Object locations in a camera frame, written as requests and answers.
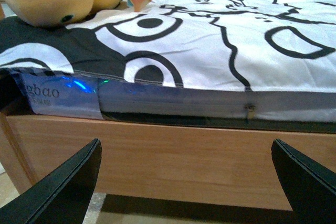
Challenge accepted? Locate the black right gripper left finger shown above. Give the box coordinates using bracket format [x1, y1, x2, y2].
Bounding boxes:
[1, 138, 102, 223]

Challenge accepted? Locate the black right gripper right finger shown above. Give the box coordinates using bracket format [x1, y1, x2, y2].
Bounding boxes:
[271, 139, 335, 223]

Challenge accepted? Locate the white mattress with zipper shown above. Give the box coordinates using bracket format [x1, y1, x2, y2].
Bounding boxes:
[17, 73, 335, 123]

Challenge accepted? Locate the black and white patterned blanket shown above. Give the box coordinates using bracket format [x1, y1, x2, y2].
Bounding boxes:
[1, 0, 335, 93]

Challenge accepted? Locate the wooden bed frame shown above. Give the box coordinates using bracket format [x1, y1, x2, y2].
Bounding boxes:
[1, 94, 335, 210]

